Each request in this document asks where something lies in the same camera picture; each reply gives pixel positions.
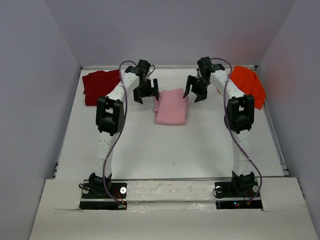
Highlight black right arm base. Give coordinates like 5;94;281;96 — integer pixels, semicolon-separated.
212;172;263;210

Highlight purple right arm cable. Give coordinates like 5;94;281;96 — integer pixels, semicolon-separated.
211;57;263;207

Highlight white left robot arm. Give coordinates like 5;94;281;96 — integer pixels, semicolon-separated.
93;59;159;178

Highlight aluminium table front rail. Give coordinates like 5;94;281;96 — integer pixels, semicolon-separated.
111;176;291;182

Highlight dark red folded t shirt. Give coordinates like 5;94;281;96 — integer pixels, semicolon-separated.
82;69;120;106

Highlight orange t shirt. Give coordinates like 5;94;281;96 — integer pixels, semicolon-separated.
216;65;267;110

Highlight pink t shirt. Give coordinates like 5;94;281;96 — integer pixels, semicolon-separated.
153;88;189;126

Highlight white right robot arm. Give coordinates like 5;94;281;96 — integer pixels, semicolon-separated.
183;56;255;176

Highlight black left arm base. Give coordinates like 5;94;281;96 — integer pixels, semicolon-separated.
78;173;128;211

